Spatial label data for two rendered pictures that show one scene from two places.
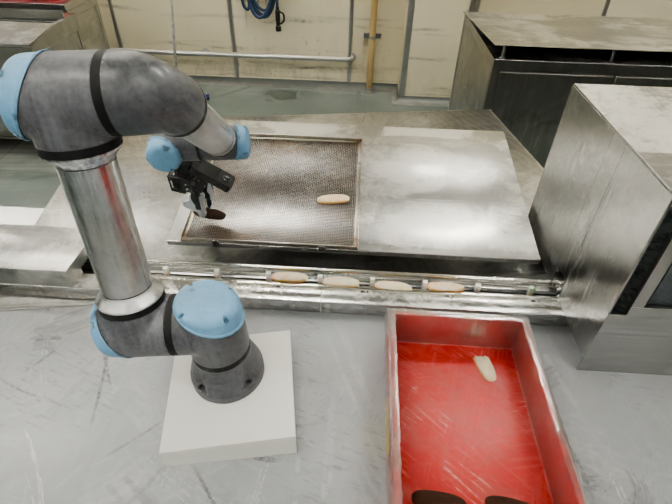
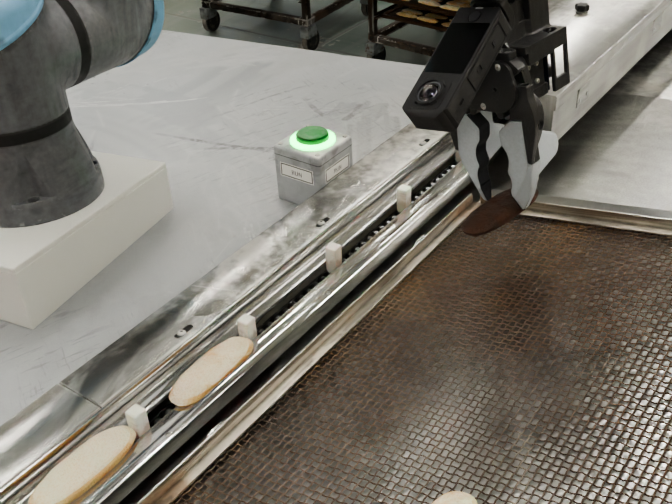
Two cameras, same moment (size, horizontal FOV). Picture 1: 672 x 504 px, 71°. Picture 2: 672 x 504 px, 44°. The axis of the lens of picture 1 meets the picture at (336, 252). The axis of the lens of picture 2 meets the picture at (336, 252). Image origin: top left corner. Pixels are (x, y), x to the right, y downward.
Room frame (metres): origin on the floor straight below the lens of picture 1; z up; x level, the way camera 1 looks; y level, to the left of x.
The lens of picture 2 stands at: (1.36, -0.27, 1.36)
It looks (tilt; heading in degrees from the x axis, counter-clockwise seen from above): 35 degrees down; 125
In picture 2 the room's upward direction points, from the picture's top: 3 degrees counter-clockwise
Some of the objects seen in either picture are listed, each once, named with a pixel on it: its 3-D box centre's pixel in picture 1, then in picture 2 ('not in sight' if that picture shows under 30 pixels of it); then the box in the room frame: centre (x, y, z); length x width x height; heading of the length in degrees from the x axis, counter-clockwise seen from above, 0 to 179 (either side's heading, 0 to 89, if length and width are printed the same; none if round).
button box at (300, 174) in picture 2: not in sight; (316, 179); (0.82, 0.47, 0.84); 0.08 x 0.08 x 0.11; 88
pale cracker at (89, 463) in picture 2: (341, 281); (83, 465); (0.93, -0.02, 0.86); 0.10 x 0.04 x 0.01; 88
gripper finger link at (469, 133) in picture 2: (193, 205); (488, 146); (1.08, 0.40, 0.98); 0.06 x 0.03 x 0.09; 78
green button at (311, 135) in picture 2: not in sight; (312, 138); (0.82, 0.47, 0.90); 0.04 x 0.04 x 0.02
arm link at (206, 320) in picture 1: (209, 321); (1, 50); (0.60, 0.23, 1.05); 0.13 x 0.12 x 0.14; 92
